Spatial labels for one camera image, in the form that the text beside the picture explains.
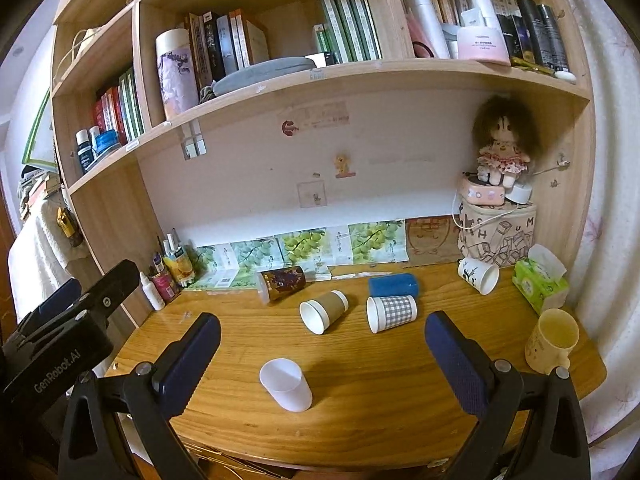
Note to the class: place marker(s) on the pink red can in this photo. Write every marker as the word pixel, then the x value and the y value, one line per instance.
pixel 164 283

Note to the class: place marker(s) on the brown sleeve paper cup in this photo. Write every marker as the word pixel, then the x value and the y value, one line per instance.
pixel 320 313

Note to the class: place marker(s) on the white floral paper cup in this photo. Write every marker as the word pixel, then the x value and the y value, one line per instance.
pixel 482 276

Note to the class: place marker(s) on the green tissue pack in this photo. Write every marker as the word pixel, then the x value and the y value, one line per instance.
pixel 540 278

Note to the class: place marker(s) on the grey flat pouch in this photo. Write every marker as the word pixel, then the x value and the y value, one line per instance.
pixel 262 71

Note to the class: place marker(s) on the wooden bookshelf unit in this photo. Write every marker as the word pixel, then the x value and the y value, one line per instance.
pixel 358 142

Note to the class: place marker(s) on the dark small bottle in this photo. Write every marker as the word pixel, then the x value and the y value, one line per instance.
pixel 85 151

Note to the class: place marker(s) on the dark printed paper cup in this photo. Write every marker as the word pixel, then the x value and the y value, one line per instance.
pixel 273 285

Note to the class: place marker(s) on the green book set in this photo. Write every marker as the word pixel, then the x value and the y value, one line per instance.
pixel 348 32

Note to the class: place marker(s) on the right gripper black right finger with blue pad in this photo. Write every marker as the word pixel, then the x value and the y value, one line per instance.
pixel 532 420

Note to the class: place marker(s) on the pink white cosmetic tube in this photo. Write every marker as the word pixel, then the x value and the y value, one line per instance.
pixel 482 44

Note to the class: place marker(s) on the pink small box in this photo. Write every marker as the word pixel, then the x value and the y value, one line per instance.
pixel 480 193

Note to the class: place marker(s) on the translucent white plastic cup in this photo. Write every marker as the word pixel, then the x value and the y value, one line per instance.
pixel 286 383

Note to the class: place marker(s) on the blue lid jar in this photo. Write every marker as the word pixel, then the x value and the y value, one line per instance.
pixel 106 140

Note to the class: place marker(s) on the grey checkered paper cup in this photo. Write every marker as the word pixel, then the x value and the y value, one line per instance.
pixel 385 313

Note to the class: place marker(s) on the white cloth hanging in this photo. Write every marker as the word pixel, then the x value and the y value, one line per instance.
pixel 42 259

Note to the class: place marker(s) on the blue plastic cup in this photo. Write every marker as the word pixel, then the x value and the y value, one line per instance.
pixel 401 284

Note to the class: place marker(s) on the green leaf picture strip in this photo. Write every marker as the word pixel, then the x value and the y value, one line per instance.
pixel 316 251

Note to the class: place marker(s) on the cream yellow mug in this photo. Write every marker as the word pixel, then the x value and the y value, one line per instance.
pixel 553 339

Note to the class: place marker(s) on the white purple cylinder tin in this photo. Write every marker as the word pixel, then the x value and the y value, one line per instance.
pixel 178 88

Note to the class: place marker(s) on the brown cardboard picture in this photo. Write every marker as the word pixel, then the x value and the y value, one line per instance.
pixel 431 240

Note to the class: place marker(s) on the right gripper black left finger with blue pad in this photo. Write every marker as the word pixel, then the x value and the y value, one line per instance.
pixel 94 446

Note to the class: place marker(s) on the white squeeze bottle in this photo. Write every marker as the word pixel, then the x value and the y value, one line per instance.
pixel 151 293

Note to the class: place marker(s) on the brown hair rag doll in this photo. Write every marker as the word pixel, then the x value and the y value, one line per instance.
pixel 507 138

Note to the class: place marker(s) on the letter print fabric bag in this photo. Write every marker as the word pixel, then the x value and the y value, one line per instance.
pixel 496 234

